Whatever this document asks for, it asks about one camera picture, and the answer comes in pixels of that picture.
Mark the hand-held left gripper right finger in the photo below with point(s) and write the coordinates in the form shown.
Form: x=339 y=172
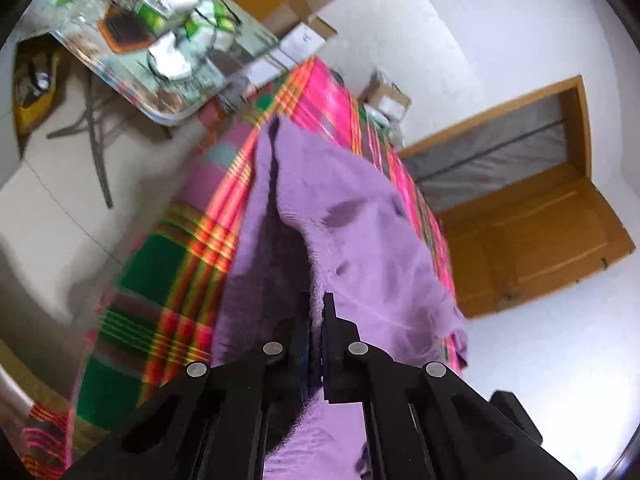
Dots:
x=327 y=360

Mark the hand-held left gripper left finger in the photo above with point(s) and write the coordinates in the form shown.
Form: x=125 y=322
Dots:
x=301 y=355

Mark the pink green plaid blanket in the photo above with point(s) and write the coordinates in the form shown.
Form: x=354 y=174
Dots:
x=165 y=270

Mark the wooden door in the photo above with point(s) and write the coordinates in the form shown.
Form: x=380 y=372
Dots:
x=540 y=245

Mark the grey mailing bag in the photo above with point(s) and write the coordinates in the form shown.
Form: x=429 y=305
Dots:
x=385 y=117

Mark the clear plastic door curtain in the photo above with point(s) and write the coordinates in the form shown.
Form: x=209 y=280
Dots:
x=490 y=160

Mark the brown cardboard box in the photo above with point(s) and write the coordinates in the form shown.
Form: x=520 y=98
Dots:
x=382 y=95

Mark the white cardboard box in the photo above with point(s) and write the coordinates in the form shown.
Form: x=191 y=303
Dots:
x=300 y=42

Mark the crumpled white tissue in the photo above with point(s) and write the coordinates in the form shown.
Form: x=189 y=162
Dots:
x=170 y=57

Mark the floral top folding table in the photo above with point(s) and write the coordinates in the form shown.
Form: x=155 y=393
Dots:
x=125 y=80

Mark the yellow bag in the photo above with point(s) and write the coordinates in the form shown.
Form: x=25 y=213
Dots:
x=35 y=105

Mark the orange hairbrush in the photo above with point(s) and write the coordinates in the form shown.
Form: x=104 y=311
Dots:
x=125 y=27

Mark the white green medicine box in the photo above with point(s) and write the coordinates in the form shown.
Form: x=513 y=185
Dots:
x=152 y=10

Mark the wooden door frame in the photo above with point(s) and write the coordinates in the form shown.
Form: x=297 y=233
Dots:
x=580 y=125

